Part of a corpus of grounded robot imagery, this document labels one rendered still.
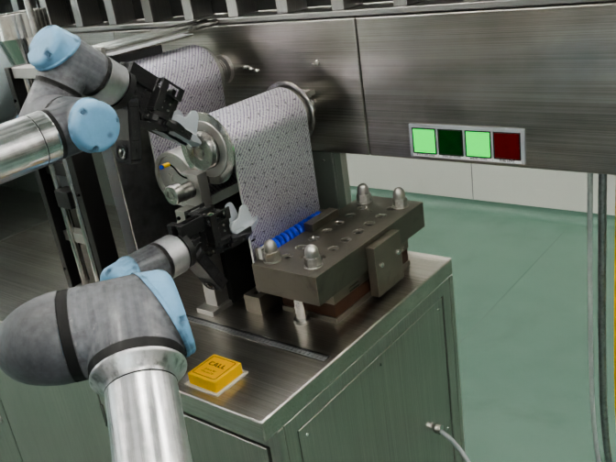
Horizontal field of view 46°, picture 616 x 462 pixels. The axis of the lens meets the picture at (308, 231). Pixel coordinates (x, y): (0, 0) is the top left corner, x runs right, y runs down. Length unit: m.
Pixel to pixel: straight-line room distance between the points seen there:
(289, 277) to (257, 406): 0.27
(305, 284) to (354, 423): 0.29
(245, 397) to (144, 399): 0.46
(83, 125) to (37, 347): 0.33
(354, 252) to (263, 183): 0.24
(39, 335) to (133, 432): 0.17
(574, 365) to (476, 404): 0.43
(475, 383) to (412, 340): 1.26
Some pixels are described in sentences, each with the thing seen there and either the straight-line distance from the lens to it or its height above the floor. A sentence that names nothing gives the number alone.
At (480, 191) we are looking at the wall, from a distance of 4.29.
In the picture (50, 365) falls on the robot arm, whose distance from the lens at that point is 0.91.
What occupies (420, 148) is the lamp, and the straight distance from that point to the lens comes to 1.55.
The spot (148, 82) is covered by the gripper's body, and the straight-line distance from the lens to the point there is 1.33.
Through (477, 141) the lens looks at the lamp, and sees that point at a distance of 1.48.
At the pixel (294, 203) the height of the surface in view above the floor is 1.08.
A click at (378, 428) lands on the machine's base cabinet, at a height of 0.67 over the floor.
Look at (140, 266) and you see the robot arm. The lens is 1.26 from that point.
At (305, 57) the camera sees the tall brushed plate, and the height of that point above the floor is 1.36.
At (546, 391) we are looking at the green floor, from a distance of 2.78.
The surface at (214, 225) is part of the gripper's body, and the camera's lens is 1.36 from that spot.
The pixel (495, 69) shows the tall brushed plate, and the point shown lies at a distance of 1.44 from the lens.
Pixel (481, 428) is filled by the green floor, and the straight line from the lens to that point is 2.61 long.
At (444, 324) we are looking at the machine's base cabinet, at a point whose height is 0.75.
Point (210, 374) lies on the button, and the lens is 1.32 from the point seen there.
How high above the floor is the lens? 1.61
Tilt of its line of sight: 22 degrees down
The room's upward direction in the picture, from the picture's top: 9 degrees counter-clockwise
